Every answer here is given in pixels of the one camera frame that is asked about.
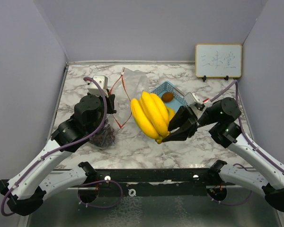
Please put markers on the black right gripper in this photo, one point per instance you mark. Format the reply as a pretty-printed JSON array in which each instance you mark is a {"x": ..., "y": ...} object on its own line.
[{"x": 182, "y": 115}]

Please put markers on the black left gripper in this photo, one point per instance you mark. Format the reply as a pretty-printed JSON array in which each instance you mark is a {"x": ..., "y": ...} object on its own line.
[{"x": 110, "y": 100}]

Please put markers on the light blue plastic basket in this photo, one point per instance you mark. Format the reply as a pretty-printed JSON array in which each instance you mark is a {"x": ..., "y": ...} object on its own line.
[{"x": 178, "y": 99}]

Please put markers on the yellow banana bunch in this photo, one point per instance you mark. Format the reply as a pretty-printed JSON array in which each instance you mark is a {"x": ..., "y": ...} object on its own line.
[{"x": 152, "y": 116}]

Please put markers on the clear orange zipper bag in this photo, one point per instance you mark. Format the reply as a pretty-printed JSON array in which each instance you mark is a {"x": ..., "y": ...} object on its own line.
[{"x": 105, "y": 138}]

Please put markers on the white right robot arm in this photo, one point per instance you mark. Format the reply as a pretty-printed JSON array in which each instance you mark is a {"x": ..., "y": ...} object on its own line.
[{"x": 268, "y": 181}]

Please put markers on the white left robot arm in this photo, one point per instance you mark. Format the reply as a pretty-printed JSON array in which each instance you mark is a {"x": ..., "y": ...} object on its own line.
[{"x": 27, "y": 191}]

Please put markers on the brown kiwi fruit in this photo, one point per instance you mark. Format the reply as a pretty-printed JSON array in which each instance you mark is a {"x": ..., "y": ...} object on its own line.
[{"x": 167, "y": 97}]

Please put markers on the small framed whiteboard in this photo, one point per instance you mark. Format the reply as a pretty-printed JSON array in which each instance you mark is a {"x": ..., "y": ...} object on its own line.
[{"x": 218, "y": 61}]

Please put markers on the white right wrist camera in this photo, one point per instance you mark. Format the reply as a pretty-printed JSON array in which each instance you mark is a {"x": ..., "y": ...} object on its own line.
[{"x": 193, "y": 99}]

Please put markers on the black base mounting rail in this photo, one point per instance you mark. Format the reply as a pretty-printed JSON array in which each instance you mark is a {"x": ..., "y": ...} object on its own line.
[{"x": 162, "y": 182}]

